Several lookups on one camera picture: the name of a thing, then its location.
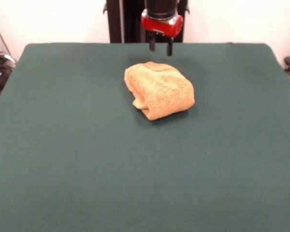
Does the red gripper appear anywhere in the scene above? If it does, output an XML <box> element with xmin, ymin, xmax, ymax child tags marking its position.
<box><xmin>140</xmin><ymin>9</ymin><xmax>184</xmax><ymax>57</ymax></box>

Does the tan terry towel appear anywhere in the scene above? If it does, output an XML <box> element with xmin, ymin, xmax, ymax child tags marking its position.
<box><xmin>124</xmin><ymin>61</ymin><xmax>196</xmax><ymax>121</ymax></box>

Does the dark green table cloth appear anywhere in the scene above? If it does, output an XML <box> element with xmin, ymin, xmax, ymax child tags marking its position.
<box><xmin>0</xmin><ymin>43</ymin><xmax>290</xmax><ymax>232</ymax></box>

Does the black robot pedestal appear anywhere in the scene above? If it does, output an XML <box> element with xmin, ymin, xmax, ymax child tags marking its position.
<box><xmin>103</xmin><ymin>0</ymin><xmax>191</xmax><ymax>44</ymax></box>

